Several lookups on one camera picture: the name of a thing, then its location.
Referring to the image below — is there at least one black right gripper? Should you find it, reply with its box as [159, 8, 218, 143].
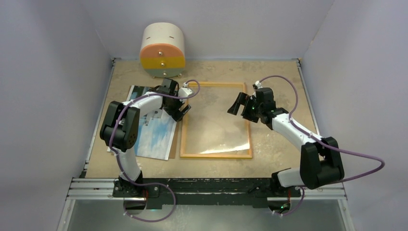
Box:
[228, 92, 263, 124]

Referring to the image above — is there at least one glossy building photo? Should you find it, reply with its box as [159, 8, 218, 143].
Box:
[100, 86, 176, 160]

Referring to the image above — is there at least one yellow picture frame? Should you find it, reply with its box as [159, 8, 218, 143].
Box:
[180, 82, 253, 159]

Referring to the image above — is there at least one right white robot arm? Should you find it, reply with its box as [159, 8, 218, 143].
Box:
[227, 88, 344, 196]

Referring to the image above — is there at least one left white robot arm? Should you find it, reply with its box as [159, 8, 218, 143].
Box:
[100, 78, 198, 197]

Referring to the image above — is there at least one brown backing board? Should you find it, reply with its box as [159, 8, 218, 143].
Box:
[168, 122, 181, 159]

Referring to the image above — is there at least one round pastel drawer cabinet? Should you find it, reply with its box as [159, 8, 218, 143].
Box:
[139, 22, 186, 78]

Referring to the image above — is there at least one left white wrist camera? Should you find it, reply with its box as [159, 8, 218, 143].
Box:
[178, 87, 194, 100]

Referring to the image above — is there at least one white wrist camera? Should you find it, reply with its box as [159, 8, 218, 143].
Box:
[178, 87, 194, 100]
[253, 81, 262, 90]

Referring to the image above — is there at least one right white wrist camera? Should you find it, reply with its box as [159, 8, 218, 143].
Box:
[253, 81, 262, 90]

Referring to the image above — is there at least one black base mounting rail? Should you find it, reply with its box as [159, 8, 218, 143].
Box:
[112, 178, 302, 209]

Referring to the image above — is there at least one aluminium extrusion frame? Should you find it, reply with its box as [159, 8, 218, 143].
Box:
[59, 60, 354, 231]

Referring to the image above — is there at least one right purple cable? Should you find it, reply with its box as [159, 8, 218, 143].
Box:
[255, 75, 386, 218]

